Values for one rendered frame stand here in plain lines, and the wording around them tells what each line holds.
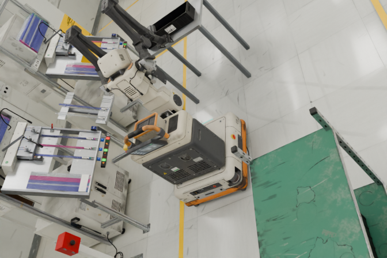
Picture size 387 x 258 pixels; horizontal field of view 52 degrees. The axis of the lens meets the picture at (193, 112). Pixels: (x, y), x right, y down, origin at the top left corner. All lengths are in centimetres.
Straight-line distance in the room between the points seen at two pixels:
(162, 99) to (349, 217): 185
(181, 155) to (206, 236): 73
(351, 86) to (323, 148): 147
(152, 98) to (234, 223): 116
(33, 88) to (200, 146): 245
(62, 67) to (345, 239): 366
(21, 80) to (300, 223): 365
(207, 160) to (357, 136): 108
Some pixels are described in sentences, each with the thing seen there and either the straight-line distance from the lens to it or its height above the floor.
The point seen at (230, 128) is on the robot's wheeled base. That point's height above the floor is 27.
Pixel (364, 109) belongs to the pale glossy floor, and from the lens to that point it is 311.
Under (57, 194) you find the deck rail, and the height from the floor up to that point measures 90.
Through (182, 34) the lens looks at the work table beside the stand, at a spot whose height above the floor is 80.
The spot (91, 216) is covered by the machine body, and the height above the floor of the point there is 43.
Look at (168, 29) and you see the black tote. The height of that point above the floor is 86.
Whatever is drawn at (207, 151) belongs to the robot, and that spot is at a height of 52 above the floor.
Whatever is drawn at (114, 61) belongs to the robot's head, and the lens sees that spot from 292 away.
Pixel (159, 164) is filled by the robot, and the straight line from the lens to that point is 312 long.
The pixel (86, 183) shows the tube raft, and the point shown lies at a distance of 359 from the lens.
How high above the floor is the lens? 239
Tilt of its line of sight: 34 degrees down
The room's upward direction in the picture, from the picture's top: 52 degrees counter-clockwise
